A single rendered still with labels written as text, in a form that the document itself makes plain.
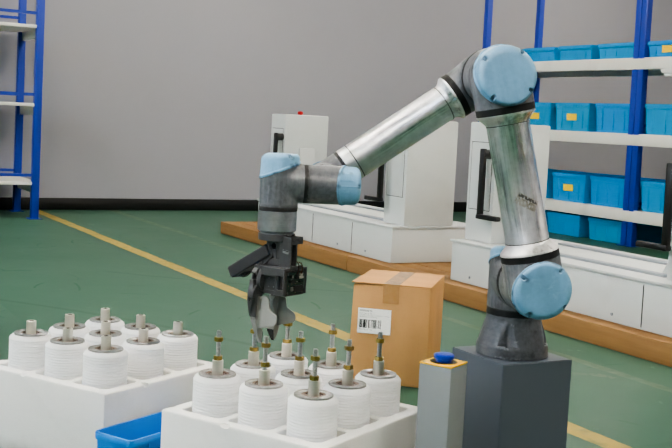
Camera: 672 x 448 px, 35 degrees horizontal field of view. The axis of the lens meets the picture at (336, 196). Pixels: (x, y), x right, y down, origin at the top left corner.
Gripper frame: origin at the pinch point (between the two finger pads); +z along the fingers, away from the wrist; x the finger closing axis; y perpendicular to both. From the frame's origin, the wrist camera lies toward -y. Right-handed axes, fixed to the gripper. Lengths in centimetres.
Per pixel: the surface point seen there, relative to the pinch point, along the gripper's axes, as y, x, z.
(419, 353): -30, 109, 25
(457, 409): 32.3, 20.9, 12.5
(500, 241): -87, 269, 7
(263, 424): 3.8, -3.5, 16.5
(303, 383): 3.7, 8.8, 10.7
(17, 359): -65, -8, 15
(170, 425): -15.9, -8.4, 19.9
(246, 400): 0.3, -4.6, 12.3
